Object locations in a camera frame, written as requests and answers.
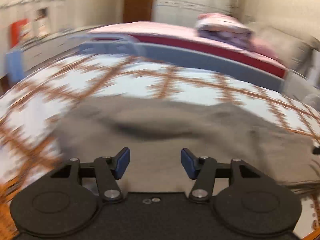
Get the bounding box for beige tufted headboard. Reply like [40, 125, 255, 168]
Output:
[247, 22, 319, 76]

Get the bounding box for grey pants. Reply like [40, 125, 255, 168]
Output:
[53, 96, 319, 193]

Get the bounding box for white orange patterned bedsheet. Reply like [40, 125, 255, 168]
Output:
[1, 55, 319, 239]

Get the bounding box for white metal bed frame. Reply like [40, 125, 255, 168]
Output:
[70, 33, 146, 57]

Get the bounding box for folded pink floral quilt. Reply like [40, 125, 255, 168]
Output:
[195, 13, 252, 50]

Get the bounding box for red cat picture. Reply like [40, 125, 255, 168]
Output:
[9, 18, 28, 48]

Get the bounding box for pink mattress large bed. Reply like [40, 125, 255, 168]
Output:
[88, 21, 288, 78]

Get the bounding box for pink pillow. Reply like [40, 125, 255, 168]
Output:
[251, 37, 280, 62]

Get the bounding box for brown wooden door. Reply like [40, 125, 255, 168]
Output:
[123, 0, 153, 23]

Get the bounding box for low white dresser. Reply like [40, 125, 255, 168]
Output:
[4, 29, 96, 78]

